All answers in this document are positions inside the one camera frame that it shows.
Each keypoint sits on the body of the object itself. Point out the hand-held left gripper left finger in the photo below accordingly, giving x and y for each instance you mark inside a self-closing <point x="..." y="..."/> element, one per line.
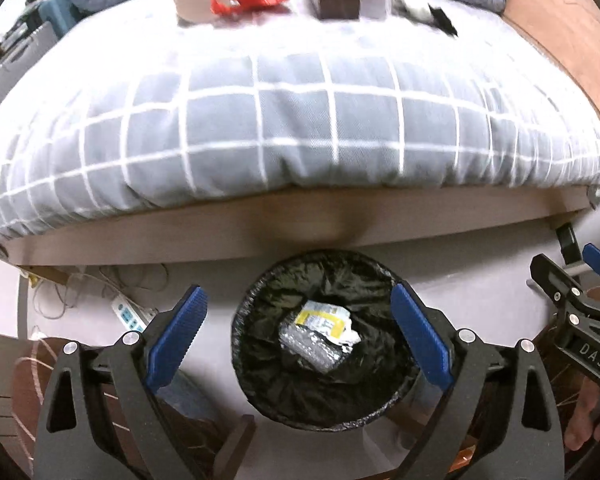
<point x="177" y="340"/>

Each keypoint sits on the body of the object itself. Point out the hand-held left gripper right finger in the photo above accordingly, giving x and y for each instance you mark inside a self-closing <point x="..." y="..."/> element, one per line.
<point x="422" y="335"/>

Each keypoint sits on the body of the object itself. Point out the black lined trash bin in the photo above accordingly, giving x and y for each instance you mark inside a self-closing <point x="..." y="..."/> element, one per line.
<point x="265" y="360"/>

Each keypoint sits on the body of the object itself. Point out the yellow white packet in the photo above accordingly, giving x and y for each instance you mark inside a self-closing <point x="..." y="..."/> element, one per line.
<point x="325" y="320"/>

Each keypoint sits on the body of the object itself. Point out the clear bubble wrap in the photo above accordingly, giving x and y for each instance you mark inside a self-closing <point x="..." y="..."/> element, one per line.
<point x="312" y="350"/>

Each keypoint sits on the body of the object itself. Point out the person's right hand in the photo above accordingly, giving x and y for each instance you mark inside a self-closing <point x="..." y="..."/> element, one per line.
<point x="582" y="420"/>

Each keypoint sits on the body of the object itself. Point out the white power strip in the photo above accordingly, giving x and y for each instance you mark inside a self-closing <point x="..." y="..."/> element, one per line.
<point x="130" y="315"/>

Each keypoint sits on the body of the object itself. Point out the blue cloth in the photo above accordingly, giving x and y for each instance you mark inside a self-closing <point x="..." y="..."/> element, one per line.
<point x="190" y="400"/>

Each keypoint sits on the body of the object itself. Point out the dark wooden furniture leg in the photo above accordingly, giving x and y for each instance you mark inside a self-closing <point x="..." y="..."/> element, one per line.
<point x="235" y="450"/>

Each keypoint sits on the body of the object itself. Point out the brown patterned rug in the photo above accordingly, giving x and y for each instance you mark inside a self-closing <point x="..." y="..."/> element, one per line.
<point x="35" y="385"/>

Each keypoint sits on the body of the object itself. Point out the wooden headboard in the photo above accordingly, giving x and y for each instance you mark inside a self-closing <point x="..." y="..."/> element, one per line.
<point x="565" y="25"/>

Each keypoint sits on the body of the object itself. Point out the grey suitcase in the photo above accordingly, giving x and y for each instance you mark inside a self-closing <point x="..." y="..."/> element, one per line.
<point x="15" y="65"/>

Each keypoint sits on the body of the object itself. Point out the teal suitcase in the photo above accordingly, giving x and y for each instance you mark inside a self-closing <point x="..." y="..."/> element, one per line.
<point x="55" y="12"/>

